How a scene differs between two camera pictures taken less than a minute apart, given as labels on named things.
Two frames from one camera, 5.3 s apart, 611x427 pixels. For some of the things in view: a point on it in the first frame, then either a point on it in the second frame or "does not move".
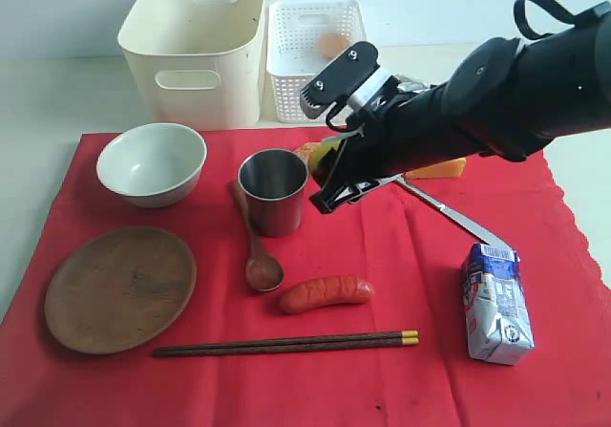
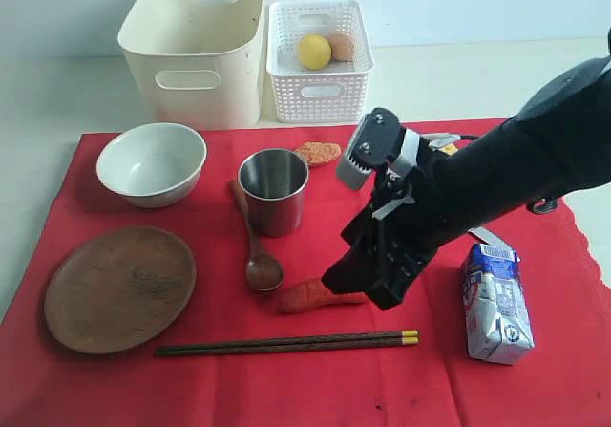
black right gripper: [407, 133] → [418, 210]
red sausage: [326, 290] does not move
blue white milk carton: [498, 325] does not move
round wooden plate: [115, 289] does not move
